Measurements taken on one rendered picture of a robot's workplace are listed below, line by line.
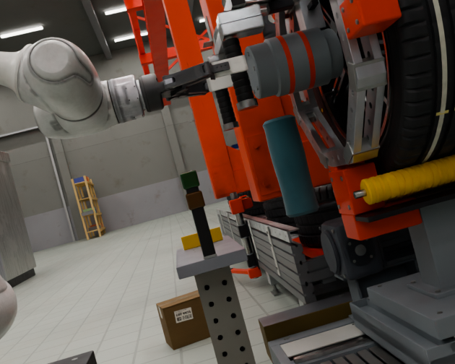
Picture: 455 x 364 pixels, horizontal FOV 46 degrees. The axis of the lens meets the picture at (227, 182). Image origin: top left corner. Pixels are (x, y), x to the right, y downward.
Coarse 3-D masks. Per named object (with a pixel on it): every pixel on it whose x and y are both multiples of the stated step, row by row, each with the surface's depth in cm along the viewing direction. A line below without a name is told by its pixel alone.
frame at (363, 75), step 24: (336, 0) 104; (336, 24) 107; (360, 72) 103; (384, 72) 104; (312, 96) 154; (360, 96) 106; (312, 120) 154; (360, 120) 111; (312, 144) 147; (336, 144) 141; (360, 144) 116
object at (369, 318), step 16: (352, 304) 158; (368, 304) 160; (368, 320) 146; (384, 320) 143; (400, 320) 136; (368, 336) 150; (384, 336) 136; (400, 336) 124; (416, 336) 126; (400, 352) 127; (416, 352) 117; (432, 352) 111; (448, 352) 112
